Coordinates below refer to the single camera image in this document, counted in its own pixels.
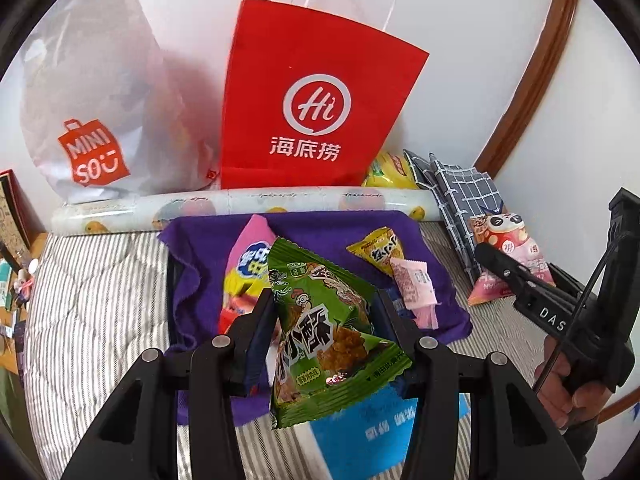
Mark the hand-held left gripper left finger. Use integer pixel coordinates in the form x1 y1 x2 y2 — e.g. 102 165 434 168
60 287 278 480

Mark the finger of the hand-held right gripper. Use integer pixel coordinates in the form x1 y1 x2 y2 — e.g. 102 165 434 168
474 242 546 306
545 265 596 306

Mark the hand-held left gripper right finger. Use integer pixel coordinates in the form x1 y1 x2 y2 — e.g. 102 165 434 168
375 287 586 480

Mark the pink panda snack packet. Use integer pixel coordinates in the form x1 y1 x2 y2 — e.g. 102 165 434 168
467 210 557 307

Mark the pink wafer packet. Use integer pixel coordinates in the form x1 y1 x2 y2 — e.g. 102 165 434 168
389 257 438 311

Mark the green snack packet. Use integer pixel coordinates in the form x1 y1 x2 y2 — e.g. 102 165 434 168
267 237 413 429

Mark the small yellow snack packet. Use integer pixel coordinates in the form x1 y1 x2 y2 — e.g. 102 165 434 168
346 226 405 278

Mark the pink and yellow snack packet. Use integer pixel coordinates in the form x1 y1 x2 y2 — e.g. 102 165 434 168
222 214 278 306

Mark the person's right forearm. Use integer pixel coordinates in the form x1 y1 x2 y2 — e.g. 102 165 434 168
562 412 601 466

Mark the person's right hand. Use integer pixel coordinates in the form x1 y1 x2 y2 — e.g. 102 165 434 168
534 335 613 431

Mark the blue checked cloth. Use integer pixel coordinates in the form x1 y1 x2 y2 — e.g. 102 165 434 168
402 149 506 286

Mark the purple towel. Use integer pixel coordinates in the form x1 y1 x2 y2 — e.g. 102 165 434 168
157 210 473 428

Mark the blue tissue pack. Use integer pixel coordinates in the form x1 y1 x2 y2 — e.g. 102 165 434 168
305 385 471 480

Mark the yellow snack bag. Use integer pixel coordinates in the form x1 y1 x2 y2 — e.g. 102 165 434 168
362 150 421 191

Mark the grey striped mattress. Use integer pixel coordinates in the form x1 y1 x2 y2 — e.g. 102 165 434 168
22 220 566 480

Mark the printed paper roll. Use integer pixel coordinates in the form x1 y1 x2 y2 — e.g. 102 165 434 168
50 187 443 235

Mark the wooden nightstand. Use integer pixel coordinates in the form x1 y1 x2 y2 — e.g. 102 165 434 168
0 230 51 376

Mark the patterned book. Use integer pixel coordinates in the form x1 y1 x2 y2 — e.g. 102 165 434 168
0 169 33 261

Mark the red paper bag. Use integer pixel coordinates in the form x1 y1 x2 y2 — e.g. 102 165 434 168
220 0 431 191

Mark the white plastic shopping bag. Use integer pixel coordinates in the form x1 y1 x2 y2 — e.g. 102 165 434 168
19 0 223 204

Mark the black braided cable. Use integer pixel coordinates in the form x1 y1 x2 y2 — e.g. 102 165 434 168
530 232 632 393

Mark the brown wooden door frame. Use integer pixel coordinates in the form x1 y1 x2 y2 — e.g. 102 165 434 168
472 0 581 181

